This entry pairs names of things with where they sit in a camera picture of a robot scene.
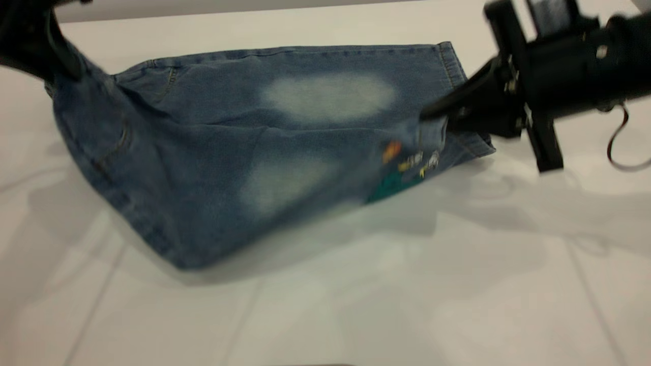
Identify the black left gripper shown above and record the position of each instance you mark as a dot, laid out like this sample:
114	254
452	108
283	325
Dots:
23	35

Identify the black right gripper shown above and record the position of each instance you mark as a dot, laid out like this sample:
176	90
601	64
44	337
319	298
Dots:
559	76

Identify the blue denim shorts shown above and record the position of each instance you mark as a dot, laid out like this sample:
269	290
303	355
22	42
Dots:
203	127

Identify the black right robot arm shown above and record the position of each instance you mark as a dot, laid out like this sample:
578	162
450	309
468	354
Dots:
633	56

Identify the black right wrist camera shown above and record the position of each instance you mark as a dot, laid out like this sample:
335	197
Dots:
557	15

